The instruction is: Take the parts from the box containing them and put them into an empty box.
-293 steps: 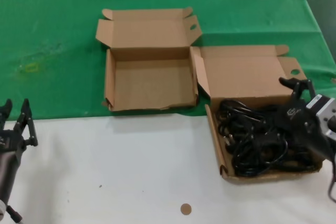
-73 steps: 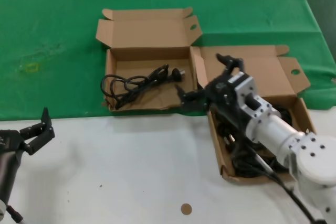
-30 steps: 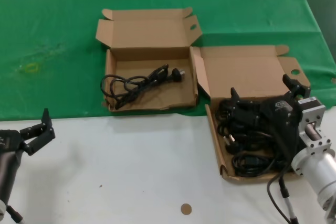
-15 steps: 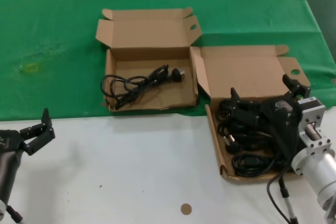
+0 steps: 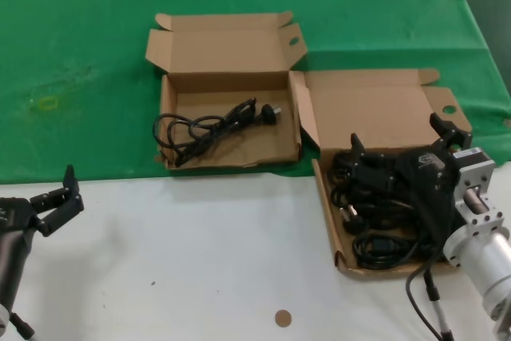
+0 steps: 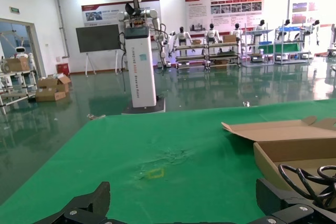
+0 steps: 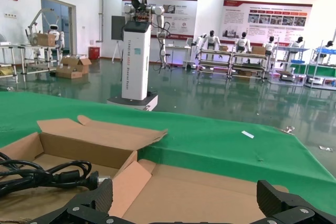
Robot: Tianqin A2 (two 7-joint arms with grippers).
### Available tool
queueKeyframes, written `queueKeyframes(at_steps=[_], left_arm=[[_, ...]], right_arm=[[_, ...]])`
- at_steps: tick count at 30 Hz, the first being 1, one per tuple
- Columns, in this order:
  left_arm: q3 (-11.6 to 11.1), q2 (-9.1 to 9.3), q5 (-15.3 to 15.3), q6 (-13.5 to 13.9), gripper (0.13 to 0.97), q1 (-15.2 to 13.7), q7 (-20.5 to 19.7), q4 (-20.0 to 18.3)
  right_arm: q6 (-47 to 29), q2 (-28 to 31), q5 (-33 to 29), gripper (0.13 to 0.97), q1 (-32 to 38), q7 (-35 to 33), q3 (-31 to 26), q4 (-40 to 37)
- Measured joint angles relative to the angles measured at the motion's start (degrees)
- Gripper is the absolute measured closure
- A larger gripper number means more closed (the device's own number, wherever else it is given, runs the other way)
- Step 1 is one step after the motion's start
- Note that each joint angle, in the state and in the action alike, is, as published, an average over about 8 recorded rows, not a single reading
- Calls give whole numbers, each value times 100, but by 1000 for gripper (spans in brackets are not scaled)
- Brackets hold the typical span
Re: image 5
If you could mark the green table cloth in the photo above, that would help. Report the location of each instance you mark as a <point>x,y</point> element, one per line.
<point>80,37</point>

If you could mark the open brown cardboard box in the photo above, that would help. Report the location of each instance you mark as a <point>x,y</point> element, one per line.
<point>367,109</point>

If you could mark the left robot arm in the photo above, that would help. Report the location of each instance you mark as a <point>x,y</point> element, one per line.
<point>3,315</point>

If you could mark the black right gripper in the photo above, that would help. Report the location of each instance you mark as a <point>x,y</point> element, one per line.
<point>429,181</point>

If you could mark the round brown sticker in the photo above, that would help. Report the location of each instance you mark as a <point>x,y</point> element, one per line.
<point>282,318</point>

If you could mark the brown cardboard box torn corner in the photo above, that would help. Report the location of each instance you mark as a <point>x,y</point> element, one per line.
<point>231,145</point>

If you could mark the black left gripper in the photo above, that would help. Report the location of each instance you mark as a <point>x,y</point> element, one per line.
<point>16,217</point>

